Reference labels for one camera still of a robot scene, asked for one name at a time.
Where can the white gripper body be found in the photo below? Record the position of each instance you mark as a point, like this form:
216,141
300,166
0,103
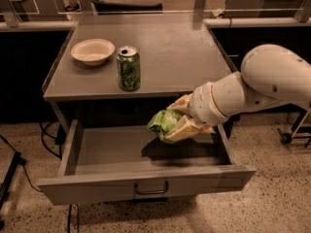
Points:
201,105

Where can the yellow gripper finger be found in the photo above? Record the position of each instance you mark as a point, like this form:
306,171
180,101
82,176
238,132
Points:
185,128
181,105

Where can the green rice chip bag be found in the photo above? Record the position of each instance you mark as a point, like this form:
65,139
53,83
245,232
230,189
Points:
162,122

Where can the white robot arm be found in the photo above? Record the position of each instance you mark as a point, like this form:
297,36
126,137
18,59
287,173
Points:
269,76

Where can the grey cabinet counter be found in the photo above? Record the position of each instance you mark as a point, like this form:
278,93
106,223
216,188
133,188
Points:
177,54

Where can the grey open drawer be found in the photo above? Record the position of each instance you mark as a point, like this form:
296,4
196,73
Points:
103,164

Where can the green soda can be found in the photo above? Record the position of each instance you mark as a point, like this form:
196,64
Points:
129,73

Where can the black wheeled cart base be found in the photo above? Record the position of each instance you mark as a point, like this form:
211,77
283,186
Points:
299,130

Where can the white paper bowl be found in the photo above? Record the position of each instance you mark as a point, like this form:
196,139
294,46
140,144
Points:
93,52

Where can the black stand base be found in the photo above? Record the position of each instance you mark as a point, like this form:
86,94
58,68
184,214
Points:
4,187

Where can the metal drawer handle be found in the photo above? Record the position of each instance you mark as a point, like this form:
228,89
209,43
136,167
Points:
151,190

